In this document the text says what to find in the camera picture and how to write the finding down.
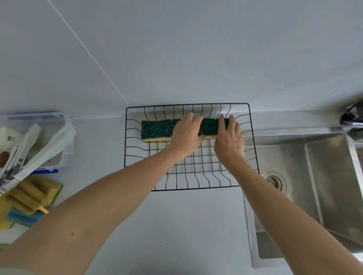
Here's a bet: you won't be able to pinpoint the person's right hand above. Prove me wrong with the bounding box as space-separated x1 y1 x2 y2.
213 114 245 168

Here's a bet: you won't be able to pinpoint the person's left hand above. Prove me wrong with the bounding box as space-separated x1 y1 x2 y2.
169 112 208 155

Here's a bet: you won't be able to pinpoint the black wire basket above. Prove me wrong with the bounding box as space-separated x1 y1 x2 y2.
124 103 260 192

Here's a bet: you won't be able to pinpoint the mustard sponge brush orange handle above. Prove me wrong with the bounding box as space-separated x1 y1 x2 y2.
5 178 49 215

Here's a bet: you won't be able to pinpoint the blue sponge brush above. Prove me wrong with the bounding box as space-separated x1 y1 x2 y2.
4 207 46 228

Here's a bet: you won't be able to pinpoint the person's right forearm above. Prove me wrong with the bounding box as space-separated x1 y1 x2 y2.
224 157 363 275

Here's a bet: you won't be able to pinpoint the person's left forearm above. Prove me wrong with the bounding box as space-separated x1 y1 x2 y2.
0 144 188 275

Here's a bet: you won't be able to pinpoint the round metal drain strainer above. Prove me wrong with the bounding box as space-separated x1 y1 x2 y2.
262 171 287 193

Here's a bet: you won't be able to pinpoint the stainless steel sink insert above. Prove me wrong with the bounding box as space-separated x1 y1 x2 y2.
304 133 363 253

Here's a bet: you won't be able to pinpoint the white metal tongs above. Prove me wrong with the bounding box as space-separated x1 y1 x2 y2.
0 122 42 195
12 122 76 182

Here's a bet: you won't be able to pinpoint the clear plastic container blue clips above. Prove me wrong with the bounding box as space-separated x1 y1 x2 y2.
0 111 76 174

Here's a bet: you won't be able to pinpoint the cream paper cup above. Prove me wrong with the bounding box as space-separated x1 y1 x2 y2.
0 127 23 152

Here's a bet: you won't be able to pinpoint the brown round cup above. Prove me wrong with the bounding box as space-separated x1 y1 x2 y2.
0 151 12 168

